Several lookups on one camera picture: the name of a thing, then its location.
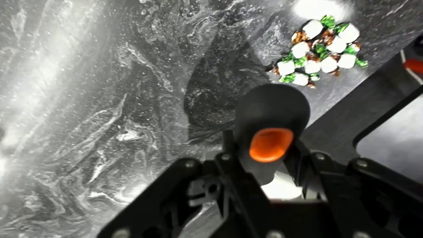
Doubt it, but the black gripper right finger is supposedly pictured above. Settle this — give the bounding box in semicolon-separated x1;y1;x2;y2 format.
288;139;423;238

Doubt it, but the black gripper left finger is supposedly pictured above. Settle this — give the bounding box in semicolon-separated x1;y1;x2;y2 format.
96;130;271;238

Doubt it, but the white sweet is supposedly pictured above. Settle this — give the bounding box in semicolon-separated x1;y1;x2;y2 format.
268;59;297;77
289;40;312;60
279;72;317;90
336;52;369;72
293;15;336;43
333;22;362;45
320;56;339;76
326;36;349;56
302;59;322;77

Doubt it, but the orange black clamp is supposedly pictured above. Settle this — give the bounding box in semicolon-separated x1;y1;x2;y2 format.
399;47;423;86

